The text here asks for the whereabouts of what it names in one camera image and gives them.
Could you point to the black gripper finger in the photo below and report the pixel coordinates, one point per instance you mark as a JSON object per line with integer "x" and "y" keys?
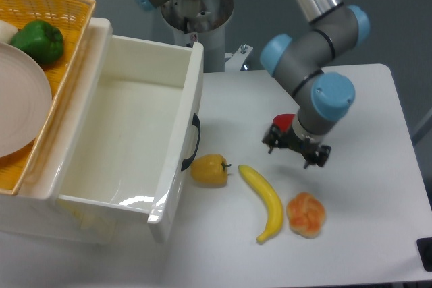
{"x": 317, "y": 156}
{"x": 271, "y": 138}

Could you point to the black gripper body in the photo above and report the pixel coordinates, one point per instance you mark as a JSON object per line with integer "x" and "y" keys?
{"x": 303, "y": 144}

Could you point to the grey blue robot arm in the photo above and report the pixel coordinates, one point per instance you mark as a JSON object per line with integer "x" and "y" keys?
{"x": 296, "y": 64}

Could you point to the pink round plate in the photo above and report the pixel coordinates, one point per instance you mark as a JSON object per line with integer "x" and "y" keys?
{"x": 25, "y": 99}

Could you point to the red bell pepper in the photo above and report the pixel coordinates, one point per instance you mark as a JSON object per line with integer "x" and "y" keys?
{"x": 283, "y": 121}

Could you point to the yellow banana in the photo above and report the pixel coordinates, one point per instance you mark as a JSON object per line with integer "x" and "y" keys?
{"x": 269, "y": 197}

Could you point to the yellow bell pepper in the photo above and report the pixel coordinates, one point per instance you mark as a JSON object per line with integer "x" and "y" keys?
{"x": 210, "y": 169}

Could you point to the black object at table edge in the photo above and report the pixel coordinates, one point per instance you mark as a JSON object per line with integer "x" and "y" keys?
{"x": 424, "y": 246}

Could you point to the white open drawer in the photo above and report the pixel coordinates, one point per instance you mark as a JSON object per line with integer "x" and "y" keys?
{"x": 127, "y": 161}

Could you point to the yellow woven basket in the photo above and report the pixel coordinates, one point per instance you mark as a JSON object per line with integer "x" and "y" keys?
{"x": 72, "y": 18}

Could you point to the green bell pepper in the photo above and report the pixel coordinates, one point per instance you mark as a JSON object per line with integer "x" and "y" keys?
{"x": 40, "y": 40}

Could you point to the white drawer cabinet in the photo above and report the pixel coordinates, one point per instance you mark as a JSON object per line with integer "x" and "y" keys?
{"x": 38, "y": 208}

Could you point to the white vegetable in basket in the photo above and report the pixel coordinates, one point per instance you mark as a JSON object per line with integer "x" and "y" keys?
{"x": 7, "y": 32}

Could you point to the black drawer handle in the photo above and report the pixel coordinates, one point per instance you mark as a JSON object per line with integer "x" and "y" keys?
{"x": 194, "y": 142}

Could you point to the metal bracket with bolts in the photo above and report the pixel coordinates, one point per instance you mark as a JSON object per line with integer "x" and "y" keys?
{"x": 239, "y": 60}

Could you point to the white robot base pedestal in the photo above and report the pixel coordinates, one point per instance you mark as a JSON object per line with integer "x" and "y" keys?
{"x": 202, "y": 21}

